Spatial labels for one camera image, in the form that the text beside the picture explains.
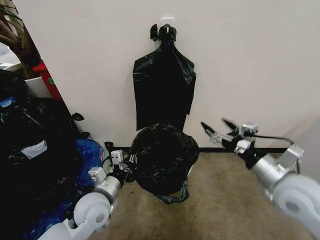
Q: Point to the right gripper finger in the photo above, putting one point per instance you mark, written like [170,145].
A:
[217,138]
[233,129]

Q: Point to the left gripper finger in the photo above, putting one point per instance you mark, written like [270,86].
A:
[130,159]
[129,176]

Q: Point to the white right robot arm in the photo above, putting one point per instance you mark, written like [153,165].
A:
[295,197]

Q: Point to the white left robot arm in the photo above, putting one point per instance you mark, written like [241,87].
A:
[92,207]

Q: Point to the blue plastic bag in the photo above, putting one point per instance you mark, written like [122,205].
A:
[88,160]

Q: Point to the flat black hanging garbage bag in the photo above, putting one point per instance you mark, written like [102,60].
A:
[163,87]

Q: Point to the large full black garbage bag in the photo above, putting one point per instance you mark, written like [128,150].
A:
[32,175]

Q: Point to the grey label on bag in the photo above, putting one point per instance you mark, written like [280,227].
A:
[35,150]

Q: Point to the black baseboard strip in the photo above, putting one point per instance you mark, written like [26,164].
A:
[270,150]

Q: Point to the white board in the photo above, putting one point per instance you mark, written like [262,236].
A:
[37,87]

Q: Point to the red box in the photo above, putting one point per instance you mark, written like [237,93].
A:
[46,70]

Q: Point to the brown plant trunk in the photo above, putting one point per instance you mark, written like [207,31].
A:
[25,45]

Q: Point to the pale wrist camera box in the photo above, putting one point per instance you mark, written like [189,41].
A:
[248,129]
[117,157]

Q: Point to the white wall hook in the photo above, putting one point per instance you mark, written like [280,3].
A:
[167,20]

